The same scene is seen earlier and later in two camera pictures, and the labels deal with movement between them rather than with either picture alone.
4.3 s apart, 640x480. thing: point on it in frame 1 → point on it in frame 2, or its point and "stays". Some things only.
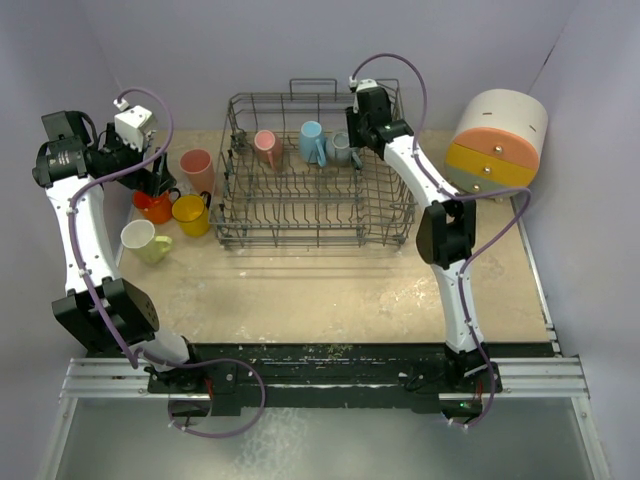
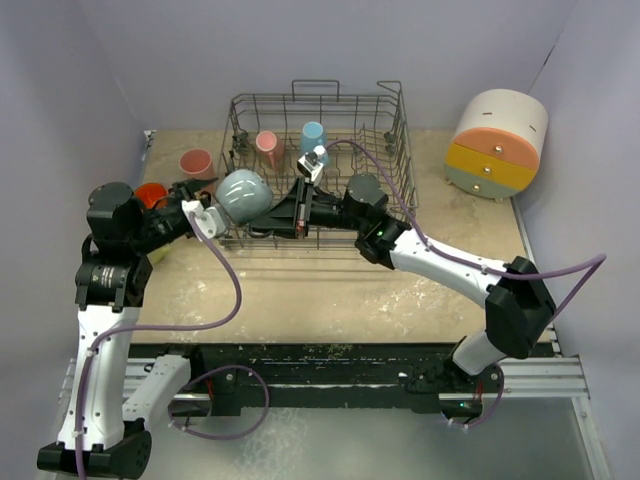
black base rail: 450,375 stays
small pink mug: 269,148 stays
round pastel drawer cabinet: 497,142 stays
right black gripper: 352,118 → 281,222
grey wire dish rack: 291,175 stays
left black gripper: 154,182 → 188,187
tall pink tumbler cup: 197,163 stays
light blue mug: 312,143 stays
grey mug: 340,153 → 244,195
